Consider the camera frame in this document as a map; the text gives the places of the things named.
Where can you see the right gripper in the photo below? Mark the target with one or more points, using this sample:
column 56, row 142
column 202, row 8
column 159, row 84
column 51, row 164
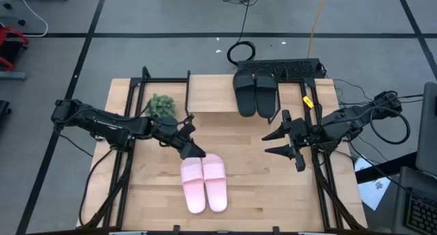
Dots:
column 300, row 132

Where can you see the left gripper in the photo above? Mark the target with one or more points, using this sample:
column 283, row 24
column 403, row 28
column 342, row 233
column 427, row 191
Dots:
column 170, row 130

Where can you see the pink slide sandal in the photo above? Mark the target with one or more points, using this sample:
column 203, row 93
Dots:
column 215, row 187
column 193, row 190

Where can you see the black slide sandal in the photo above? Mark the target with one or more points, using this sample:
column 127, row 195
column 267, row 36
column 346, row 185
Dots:
column 244, row 91
column 265, row 95

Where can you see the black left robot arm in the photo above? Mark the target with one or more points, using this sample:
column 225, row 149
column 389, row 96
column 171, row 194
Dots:
column 102, row 124

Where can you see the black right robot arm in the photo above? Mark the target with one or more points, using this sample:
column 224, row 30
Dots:
column 355, row 119

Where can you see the yellow tag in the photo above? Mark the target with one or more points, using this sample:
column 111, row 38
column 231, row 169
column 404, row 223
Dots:
column 308, row 102

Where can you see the green artificial plant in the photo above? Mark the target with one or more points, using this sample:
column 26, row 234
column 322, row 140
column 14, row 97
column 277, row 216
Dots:
column 162, row 105

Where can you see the black keyboard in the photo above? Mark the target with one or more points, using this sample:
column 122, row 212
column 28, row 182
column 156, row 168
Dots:
column 297, row 66

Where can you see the white paper sheet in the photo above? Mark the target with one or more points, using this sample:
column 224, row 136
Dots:
column 372, row 194

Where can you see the black stand base bar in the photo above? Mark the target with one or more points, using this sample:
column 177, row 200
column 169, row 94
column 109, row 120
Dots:
column 385, row 166

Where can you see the grey laptop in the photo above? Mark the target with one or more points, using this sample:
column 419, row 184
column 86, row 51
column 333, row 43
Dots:
column 426, row 132

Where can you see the red step stool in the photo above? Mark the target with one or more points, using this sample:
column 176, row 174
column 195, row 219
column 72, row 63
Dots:
column 10, row 50

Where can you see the wooden shelf black frame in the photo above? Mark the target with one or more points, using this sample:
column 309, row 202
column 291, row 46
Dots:
column 211, row 91

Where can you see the black aluminium rig frame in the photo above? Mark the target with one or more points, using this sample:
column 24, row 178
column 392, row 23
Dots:
column 164, row 80

